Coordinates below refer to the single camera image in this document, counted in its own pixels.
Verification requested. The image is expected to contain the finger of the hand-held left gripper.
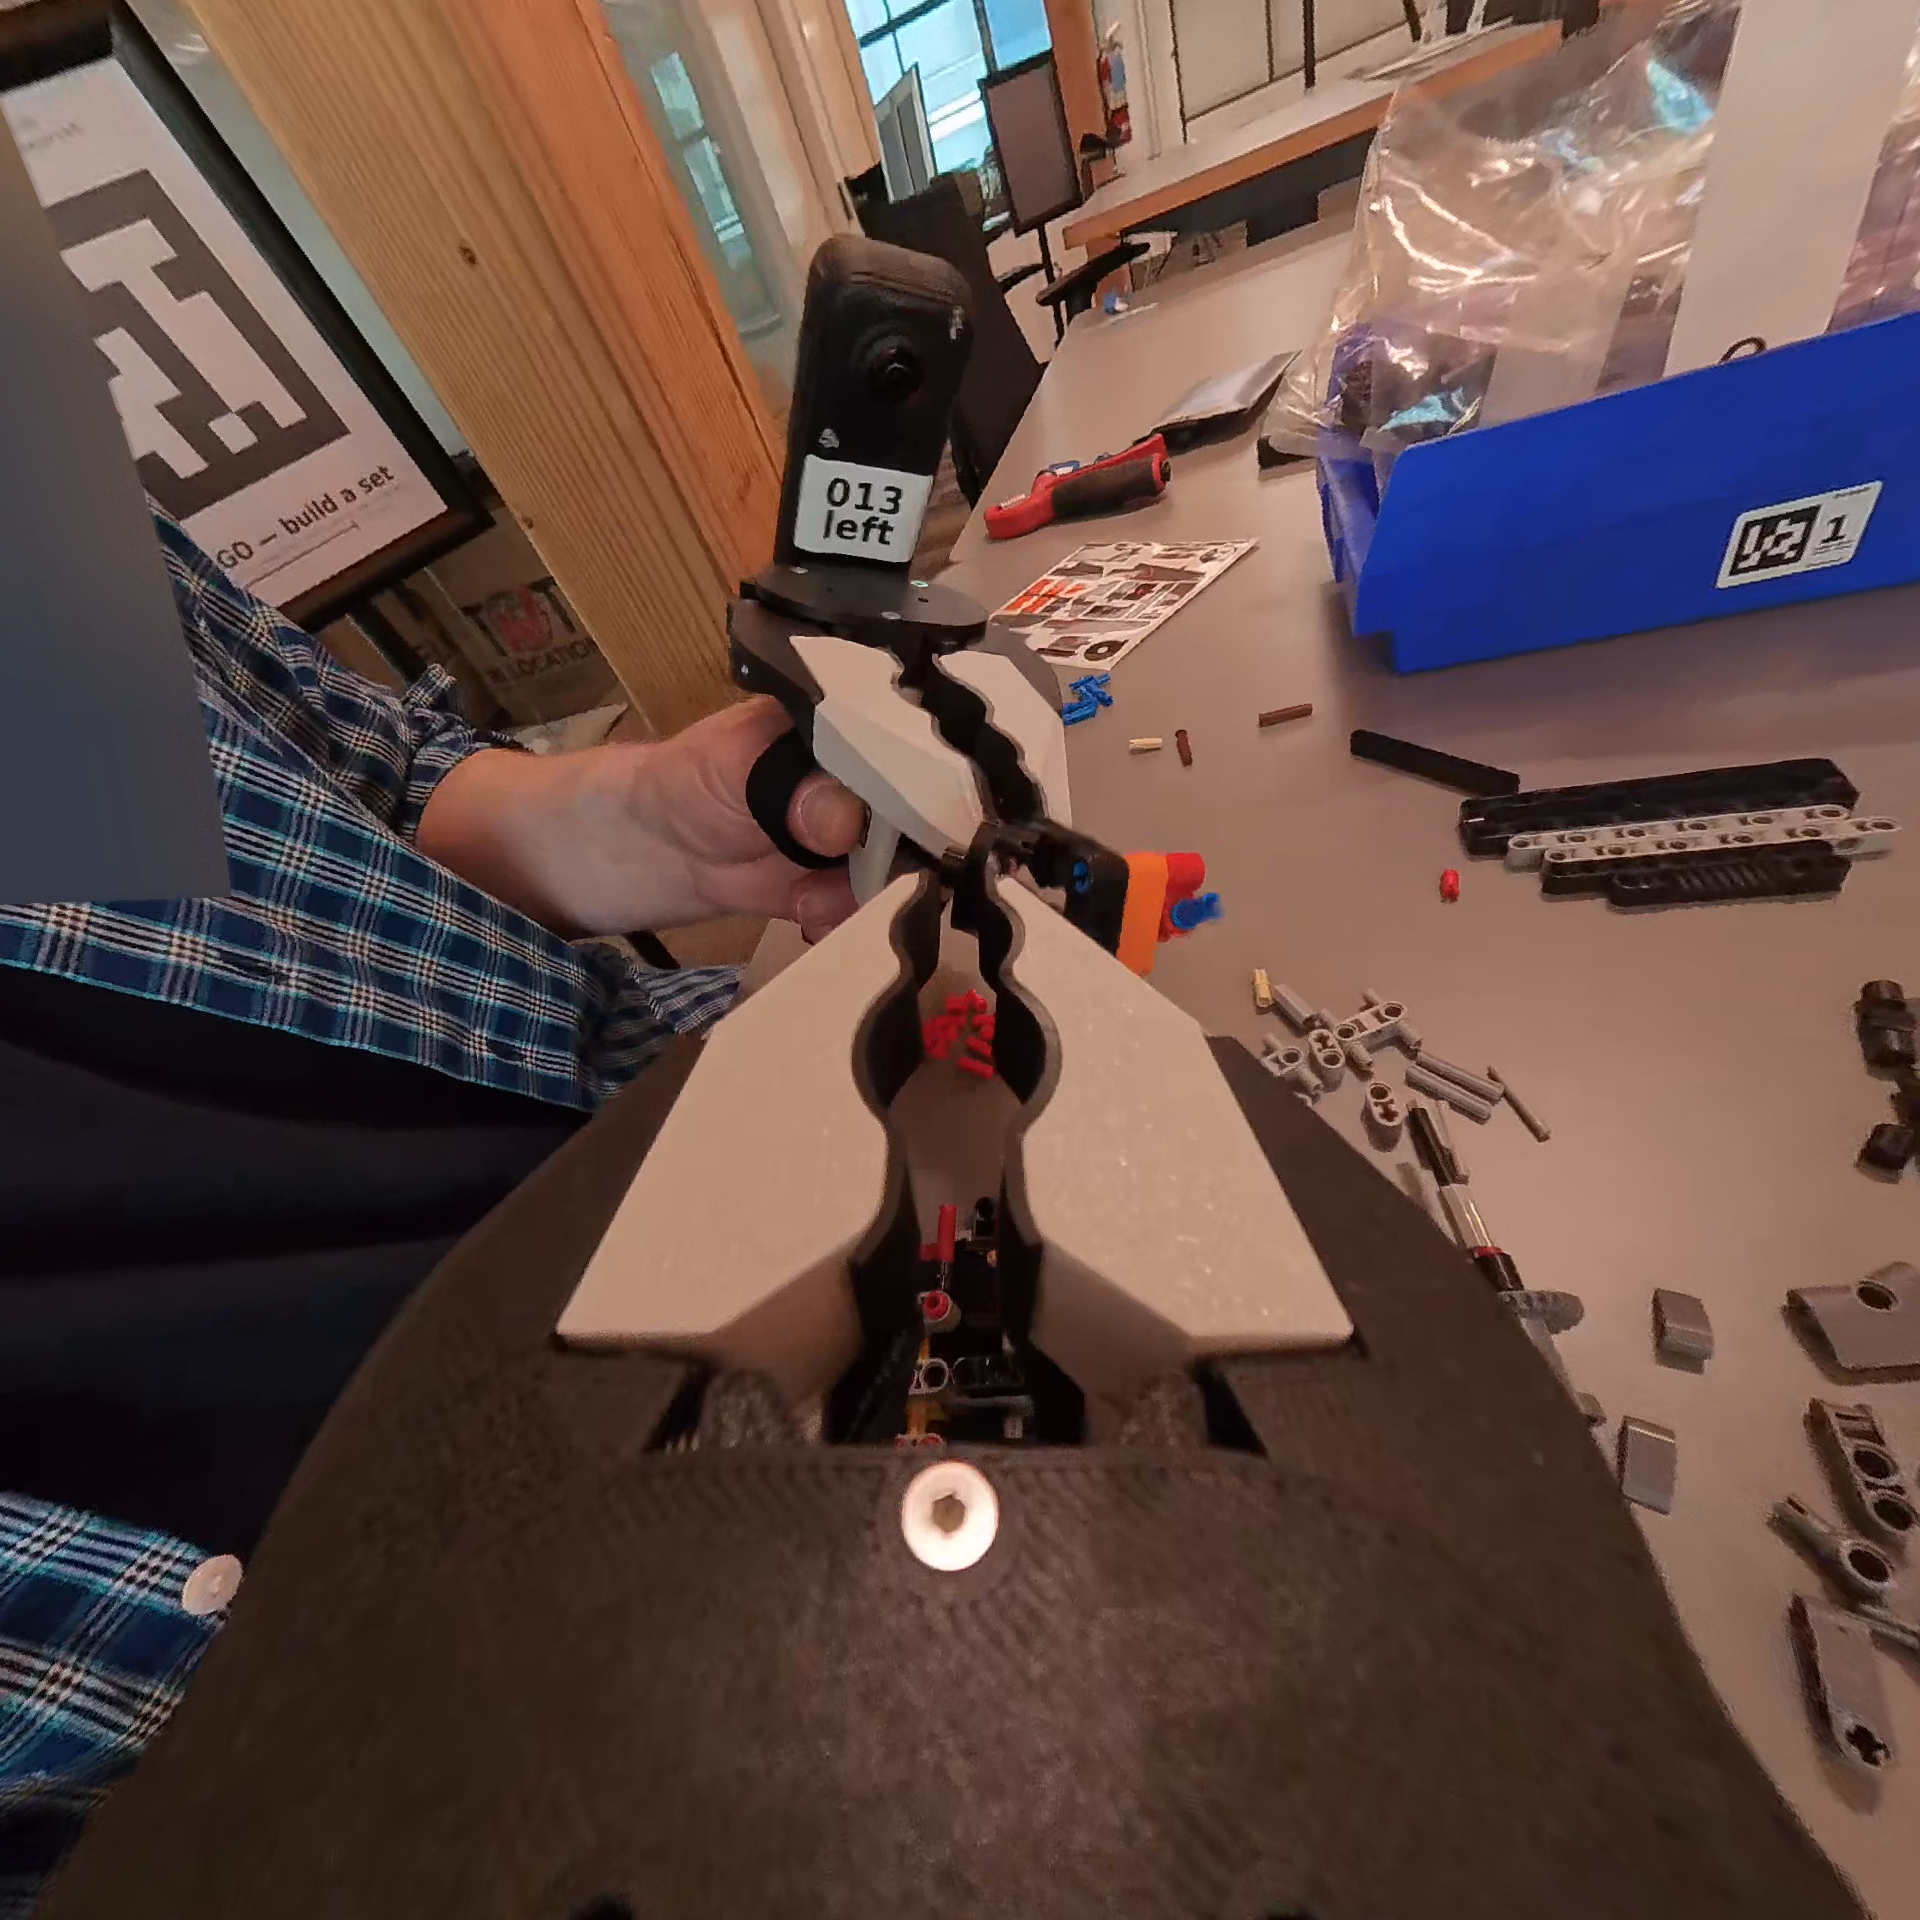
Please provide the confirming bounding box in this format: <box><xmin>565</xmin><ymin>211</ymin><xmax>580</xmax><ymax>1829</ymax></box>
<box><xmin>934</xmin><ymin>650</ymin><xmax>1071</xmax><ymax>835</ymax></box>
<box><xmin>786</xmin><ymin>635</ymin><xmax>980</xmax><ymax>875</ymax></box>

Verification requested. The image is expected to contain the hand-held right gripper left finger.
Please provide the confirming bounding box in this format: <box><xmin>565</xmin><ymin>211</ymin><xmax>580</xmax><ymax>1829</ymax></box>
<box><xmin>554</xmin><ymin>875</ymin><xmax>945</xmax><ymax>1407</ymax></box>

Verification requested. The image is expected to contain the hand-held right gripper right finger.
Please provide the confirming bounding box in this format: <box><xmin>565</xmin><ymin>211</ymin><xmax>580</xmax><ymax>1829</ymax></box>
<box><xmin>972</xmin><ymin>875</ymin><xmax>1358</xmax><ymax>1415</ymax></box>

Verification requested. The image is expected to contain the black lego frame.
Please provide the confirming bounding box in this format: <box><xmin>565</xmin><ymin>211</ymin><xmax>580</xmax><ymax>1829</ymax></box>
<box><xmin>936</xmin><ymin>817</ymin><xmax>1130</xmax><ymax>960</ymax></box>
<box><xmin>1455</xmin><ymin>757</ymin><xmax>1863</xmax><ymax>857</ymax></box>

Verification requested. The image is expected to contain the multicoloured lego assembly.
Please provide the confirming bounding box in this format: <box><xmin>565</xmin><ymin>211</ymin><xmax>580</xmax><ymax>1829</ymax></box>
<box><xmin>852</xmin><ymin>1192</ymin><xmax>1584</xmax><ymax>1453</ymax></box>

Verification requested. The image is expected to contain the person's left hand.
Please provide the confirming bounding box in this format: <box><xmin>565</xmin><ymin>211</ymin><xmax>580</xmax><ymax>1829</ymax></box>
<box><xmin>416</xmin><ymin>696</ymin><xmax>877</xmax><ymax>945</ymax></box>

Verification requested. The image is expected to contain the black office chair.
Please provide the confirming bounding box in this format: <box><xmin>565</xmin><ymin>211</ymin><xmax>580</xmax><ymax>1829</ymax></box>
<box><xmin>841</xmin><ymin>172</ymin><xmax>1151</xmax><ymax>515</ymax></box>

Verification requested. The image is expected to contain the sticker sheet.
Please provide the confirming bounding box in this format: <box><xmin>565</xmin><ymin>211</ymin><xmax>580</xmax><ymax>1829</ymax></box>
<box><xmin>991</xmin><ymin>537</ymin><xmax>1259</xmax><ymax>665</ymax></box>

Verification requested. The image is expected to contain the pile of grey connector pieces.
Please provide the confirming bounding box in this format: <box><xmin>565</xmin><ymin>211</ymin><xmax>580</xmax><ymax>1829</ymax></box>
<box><xmin>1259</xmin><ymin>979</ymin><xmax>1557</xmax><ymax>1154</ymax></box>

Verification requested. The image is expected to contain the black and white axle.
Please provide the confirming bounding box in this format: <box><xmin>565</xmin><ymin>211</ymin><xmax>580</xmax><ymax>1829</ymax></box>
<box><xmin>1408</xmin><ymin>1103</ymin><xmax>1510</xmax><ymax>1262</ymax></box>

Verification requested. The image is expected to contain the black computer monitor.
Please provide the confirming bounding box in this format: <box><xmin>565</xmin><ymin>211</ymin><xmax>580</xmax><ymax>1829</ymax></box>
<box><xmin>980</xmin><ymin>56</ymin><xmax>1088</xmax><ymax>238</ymax></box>

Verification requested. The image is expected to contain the silver grey pouch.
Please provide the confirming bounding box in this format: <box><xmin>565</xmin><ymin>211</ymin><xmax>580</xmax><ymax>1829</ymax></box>
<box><xmin>1151</xmin><ymin>346</ymin><xmax>1303</xmax><ymax>437</ymax></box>

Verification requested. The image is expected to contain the cardboard box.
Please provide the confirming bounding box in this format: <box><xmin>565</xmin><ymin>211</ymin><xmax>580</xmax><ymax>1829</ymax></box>
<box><xmin>371</xmin><ymin>518</ymin><xmax>636</xmax><ymax>731</ymax></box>

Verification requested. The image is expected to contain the long black beam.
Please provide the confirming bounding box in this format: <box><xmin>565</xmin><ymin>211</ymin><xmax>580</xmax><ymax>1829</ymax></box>
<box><xmin>1352</xmin><ymin>731</ymin><xmax>1522</xmax><ymax>794</ymax></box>

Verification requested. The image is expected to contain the wooden desk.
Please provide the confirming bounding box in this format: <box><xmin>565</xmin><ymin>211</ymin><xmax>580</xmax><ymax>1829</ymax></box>
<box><xmin>1062</xmin><ymin>22</ymin><xmax>1569</xmax><ymax>254</ymax></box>

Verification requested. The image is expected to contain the short black beam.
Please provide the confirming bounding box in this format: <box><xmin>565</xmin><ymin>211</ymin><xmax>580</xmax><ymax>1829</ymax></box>
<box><xmin>1605</xmin><ymin>875</ymin><xmax>1850</xmax><ymax>911</ymax></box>
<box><xmin>1541</xmin><ymin>855</ymin><xmax>1863</xmax><ymax>896</ymax></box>

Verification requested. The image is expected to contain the light grey beam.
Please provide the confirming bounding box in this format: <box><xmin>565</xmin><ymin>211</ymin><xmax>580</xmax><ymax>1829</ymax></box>
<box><xmin>1541</xmin><ymin>817</ymin><xmax>1900</xmax><ymax>875</ymax></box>
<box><xmin>1510</xmin><ymin>803</ymin><xmax>1857</xmax><ymax>875</ymax></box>

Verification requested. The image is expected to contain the blue storage bin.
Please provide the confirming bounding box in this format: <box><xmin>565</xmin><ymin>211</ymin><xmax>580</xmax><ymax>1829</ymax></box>
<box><xmin>1316</xmin><ymin>303</ymin><xmax>1920</xmax><ymax>675</ymax></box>

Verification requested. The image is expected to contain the clear plastic parts bag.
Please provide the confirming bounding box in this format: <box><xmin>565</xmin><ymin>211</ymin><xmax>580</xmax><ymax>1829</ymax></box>
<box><xmin>1285</xmin><ymin>0</ymin><xmax>1920</xmax><ymax>468</ymax></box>

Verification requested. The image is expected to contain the black framed board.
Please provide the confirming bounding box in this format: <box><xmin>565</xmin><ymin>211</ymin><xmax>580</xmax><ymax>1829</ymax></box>
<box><xmin>0</xmin><ymin>12</ymin><xmax>494</xmax><ymax>623</ymax></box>

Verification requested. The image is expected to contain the pile of dark grey pieces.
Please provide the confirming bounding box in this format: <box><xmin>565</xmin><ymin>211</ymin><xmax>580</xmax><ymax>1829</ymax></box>
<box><xmin>1615</xmin><ymin>1261</ymin><xmax>1920</xmax><ymax>1779</ymax></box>

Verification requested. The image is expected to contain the pile of black connector pieces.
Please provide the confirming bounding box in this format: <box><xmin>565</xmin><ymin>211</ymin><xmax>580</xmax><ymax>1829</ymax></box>
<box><xmin>1857</xmin><ymin>979</ymin><xmax>1920</xmax><ymax>1175</ymax></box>

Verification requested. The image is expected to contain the red handled tool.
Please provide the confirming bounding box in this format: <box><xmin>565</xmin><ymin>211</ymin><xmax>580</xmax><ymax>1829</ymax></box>
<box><xmin>980</xmin><ymin>434</ymin><xmax>1173</xmax><ymax>537</ymax></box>

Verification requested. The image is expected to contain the wooden post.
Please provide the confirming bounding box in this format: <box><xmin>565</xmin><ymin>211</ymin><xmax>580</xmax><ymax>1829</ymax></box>
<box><xmin>178</xmin><ymin>0</ymin><xmax>785</xmax><ymax>736</ymax></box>

